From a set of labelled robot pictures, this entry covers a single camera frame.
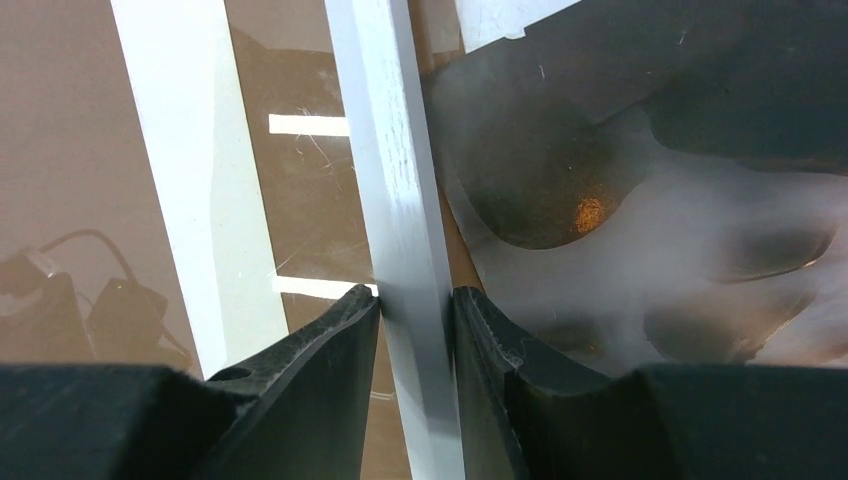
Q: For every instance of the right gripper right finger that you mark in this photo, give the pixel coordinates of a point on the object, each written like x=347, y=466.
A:
x=529, y=412

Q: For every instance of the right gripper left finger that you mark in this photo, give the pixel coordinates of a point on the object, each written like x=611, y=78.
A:
x=295, y=410

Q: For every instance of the white picture frame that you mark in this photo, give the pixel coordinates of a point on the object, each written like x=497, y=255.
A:
x=379, y=80

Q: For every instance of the sunset photo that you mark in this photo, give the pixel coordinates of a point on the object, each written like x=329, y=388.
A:
x=646, y=181

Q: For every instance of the brown backing board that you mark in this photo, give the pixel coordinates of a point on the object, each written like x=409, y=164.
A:
x=87, y=272

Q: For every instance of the cream mat board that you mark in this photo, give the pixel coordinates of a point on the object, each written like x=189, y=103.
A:
x=183, y=74

